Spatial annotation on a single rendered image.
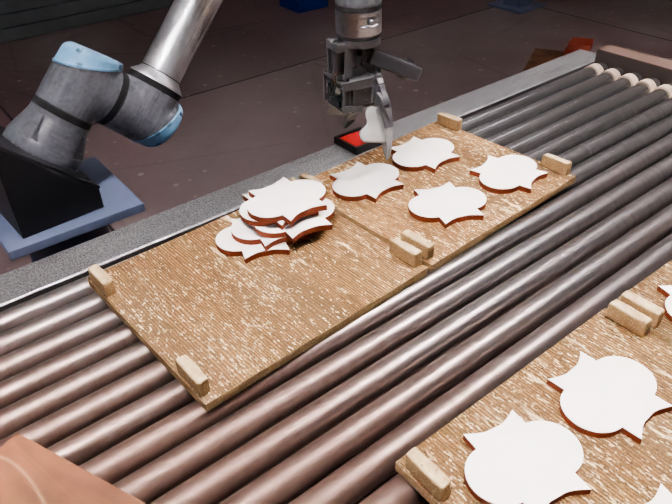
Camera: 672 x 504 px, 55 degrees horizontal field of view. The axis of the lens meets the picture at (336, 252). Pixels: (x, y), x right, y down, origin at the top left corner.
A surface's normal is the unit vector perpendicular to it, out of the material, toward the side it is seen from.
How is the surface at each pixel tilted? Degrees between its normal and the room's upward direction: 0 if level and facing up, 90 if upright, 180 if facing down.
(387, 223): 0
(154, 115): 83
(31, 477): 0
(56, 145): 69
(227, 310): 0
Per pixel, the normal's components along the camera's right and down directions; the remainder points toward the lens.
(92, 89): 0.57, 0.38
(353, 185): -0.03, -0.80
